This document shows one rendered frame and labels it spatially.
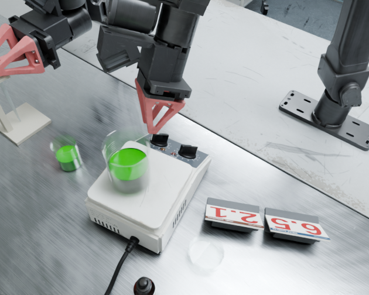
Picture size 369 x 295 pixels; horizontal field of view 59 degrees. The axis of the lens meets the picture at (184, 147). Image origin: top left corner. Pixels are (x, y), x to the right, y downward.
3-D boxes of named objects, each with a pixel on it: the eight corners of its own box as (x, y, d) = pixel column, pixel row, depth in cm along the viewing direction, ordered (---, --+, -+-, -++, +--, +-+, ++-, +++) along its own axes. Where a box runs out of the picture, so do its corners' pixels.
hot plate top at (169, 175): (129, 141, 54) (128, 137, 53) (194, 169, 51) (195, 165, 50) (84, 198, 47) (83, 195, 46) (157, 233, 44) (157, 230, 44)
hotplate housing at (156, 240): (150, 139, 65) (149, 110, 59) (211, 164, 62) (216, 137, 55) (81, 233, 52) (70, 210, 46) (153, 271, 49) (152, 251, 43)
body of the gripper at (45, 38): (42, 41, 54) (77, 21, 57) (4, 18, 57) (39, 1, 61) (53, 72, 59) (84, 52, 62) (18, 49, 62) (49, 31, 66)
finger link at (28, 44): (-7, 62, 50) (44, 34, 54) (-34, 43, 52) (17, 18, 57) (10, 94, 55) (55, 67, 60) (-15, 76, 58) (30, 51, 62)
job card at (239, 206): (207, 198, 57) (209, 185, 54) (259, 206, 56) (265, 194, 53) (202, 230, 53) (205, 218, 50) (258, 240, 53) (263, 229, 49)
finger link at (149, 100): (135, 139, 52) (149, 85, 47) (126, 117, 57) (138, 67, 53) (174, 141, 55) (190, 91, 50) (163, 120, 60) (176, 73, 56)
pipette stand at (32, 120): (27, 104, 69) (3, 52, 59) (51, 122, 66) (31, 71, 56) (-7, 126, 65) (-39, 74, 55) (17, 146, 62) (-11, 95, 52)
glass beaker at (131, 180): (139, 206, 46) (135, 172, 39) (101, 189, 48) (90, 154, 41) (161, 170, 50) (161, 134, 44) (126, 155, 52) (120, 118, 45)
